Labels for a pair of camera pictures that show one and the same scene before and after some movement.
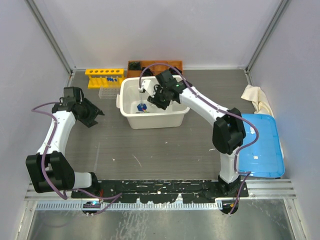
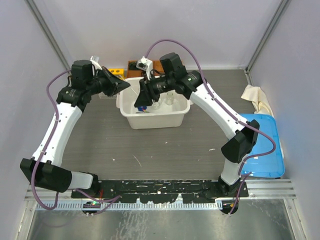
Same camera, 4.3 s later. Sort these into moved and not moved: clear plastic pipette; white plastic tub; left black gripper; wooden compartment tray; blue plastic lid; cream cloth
Moved: clear plastic pipette; left black gripper
Not moved: cream cloth; wooden compartment tray; blue plastic lid; white plastic tub
